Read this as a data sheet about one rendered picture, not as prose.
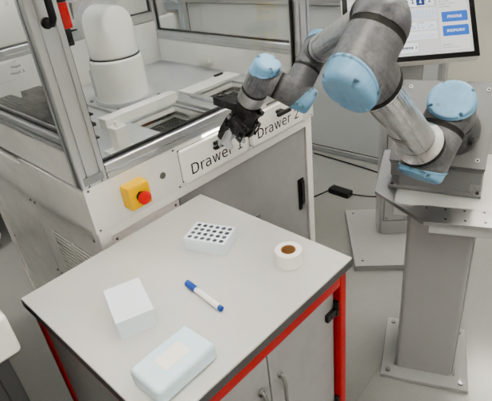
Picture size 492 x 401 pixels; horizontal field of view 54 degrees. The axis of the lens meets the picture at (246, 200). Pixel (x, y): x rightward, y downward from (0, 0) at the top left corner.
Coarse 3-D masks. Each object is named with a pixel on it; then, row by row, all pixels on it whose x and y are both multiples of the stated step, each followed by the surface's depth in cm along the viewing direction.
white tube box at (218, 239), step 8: (200, 224) 136; (208, 224) 134; (216, 224) 134; (192, 232) 133; (200, 232) 132; (208, 232) 131; (216, 232) 131; (224, 232) 130; (232, 232) 130; (184, 240) 130; (192, 240) 129; (200, 240) 128; (208, 240) 129; (216, 240) 128; (224, 240) 127; (232, 240) 130; (192, 248) 131; (200, 248) 129; (208, 248) 128; (216, 248) 127; (224, 248) 126
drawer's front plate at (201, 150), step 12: (216, 132) 157; (192, 144) 151; (204, 144) 153; (240, 144) 165; (180, 156) 148; (192, 156) 150; (204, 156) 154; (228, 156) 163; (204, 168) 156; (192, 180) 153
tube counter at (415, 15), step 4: (432, 8) 193; (412, 12) 193; (416, 12) 193; (420, 12) 193; (424, 12) 193; (428, 12) 193; (432, 12) 192; (412, 16) 193; (416, 16) 193; (420, 16) 193; (424, 16) 192; (428, 16) 192; (432, 16) 192; (436, 16) 192
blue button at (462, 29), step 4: (460, 24) 190; (464, 24) 190; (468, 24) 190; (444, 28) 191; (448, 28) 191; (452, 28) 190; (456, 28) 190; (460, 28) 190; (464, 28) 190; (468, 28) 189; (444, 32) 190; (448, 32) 190; (452, 32) 190; (456, 32) 190; (460, 32) 190; (464, 32) 189; (468, 32) 189; (444, 36) 190
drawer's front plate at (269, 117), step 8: (272, 104) 174; (280, 104) 175; (264, 112) 170; (272, 112) 173; (288, 112) 180; (296, 112) 183; (264, 120) 171; (272, 120) 174; (296, 120) 185; (256, 128) 169; (264, 128) 172; (280, 128) 179; (256, 136) 170; (264, 136) 174; (256, 144) 172
